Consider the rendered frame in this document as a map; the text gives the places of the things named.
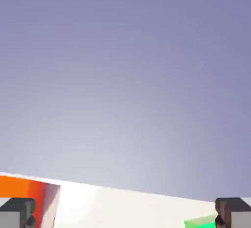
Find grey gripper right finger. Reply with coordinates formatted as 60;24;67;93
215;197;251;228

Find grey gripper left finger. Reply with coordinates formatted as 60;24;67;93
0;197;37;228

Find small green cube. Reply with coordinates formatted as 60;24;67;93
183;214;219;228

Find large orange box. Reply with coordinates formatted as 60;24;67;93
0;175;47;228

